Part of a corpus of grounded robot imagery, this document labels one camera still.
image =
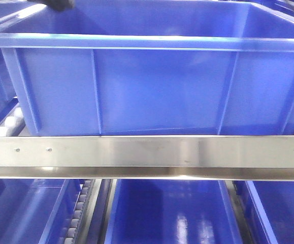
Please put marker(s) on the roller track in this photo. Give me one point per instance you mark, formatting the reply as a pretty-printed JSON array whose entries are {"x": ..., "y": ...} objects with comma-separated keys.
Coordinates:
[
  {"x": 13, "y": 124},
  {"x": 77, "y": 230}
]

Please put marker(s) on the blue bin lower left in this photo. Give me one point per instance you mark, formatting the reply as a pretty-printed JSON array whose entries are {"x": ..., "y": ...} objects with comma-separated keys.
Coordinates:
[{"x": 37, "y": 210}]

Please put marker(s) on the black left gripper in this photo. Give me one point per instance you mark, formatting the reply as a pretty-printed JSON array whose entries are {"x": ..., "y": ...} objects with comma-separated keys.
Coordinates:
[{"x": 58, "y": 5}]

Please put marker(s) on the steel shelf front bar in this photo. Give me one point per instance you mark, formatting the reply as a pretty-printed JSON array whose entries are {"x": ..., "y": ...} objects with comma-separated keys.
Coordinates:
[{"x": 175, "y": 157}]

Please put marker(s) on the blue bin lower middle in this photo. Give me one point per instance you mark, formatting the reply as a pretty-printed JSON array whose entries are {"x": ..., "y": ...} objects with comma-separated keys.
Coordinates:
[{"x": 172, "y": 211}]

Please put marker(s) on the lower roller track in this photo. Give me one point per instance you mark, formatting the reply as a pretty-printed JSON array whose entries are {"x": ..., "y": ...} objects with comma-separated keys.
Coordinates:
[{"x": 77, "y": 230}]

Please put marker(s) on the upper left roller track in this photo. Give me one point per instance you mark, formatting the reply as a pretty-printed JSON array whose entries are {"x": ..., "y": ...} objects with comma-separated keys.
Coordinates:
[{"x": 13, "y": 124}]

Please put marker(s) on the large blue plastic box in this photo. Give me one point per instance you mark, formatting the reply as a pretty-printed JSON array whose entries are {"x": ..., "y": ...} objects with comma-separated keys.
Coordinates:
[{"x": 153, "y": 68}]

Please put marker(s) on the blue bin lower right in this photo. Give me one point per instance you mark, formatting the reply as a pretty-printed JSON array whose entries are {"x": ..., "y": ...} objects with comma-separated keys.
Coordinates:
[{"x": 268, "y": 207}]

